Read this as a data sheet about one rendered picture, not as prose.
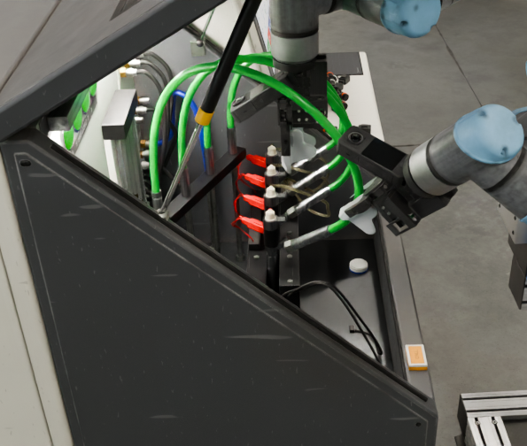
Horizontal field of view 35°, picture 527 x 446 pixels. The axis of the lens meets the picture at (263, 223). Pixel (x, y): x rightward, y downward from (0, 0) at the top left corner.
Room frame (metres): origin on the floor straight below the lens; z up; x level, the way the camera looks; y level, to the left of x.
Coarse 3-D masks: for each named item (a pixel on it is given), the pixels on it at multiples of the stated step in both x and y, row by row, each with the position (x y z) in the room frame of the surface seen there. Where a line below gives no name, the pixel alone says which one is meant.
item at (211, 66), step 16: (208, 64) 1.21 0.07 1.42; (176, 80) 1.23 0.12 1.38; (256, 80) 1.17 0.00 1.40; (272, 80) 1.16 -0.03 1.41; (160, 96) 1.25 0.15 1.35; (288, 96) 1.15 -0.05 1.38; (160, 112) 1.25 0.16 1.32; (320, 112) 1.13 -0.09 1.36; (336, 128) 1.13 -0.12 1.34; (160, 192) 1.26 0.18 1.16; (336, 224) 1.12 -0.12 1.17
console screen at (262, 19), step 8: (264, 0) 2.01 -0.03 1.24; (264, 8) 1.96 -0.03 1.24; (256, 16) 1.78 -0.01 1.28; (264, 16) 1.92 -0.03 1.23; (256, 24) 1.75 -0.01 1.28; (264, 24) 1.87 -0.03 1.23; (264, 32) 1.83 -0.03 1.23; (264, 40) 1.79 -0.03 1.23; (264, 48) 1.76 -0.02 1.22; (272, 72) 1.77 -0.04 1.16
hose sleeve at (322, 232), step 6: (318, 228) 1.14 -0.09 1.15; (324, 228) 1.13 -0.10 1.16; (306, 234) 1.14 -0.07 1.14; (312, 234) 1.13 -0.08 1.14; (318, 234) 1.13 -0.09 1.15; (324, 234) 1.12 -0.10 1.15; (330, 234) 1.12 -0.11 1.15; (294, 240) 1.15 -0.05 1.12; (300, 240) 1.14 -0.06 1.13; (306, 240) 1.13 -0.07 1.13; (312, 240) 1.13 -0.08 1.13; (318, 240) 1.13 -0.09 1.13; (294, 246) 1.14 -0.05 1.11; (300, 246) 1.14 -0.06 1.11
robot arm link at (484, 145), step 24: (480, 120) 0.91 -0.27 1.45; (504, 120) 0.92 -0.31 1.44; (432, 144) 0.97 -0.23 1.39; (456, 144) 0.93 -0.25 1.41; (480, 144) 0.90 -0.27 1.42; (504, 144) 0.90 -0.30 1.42; (432, 168) 0.95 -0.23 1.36; (456, 168) 0.93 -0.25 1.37; (480, 168) 0.91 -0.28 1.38; (504, 168) 0.90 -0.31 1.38
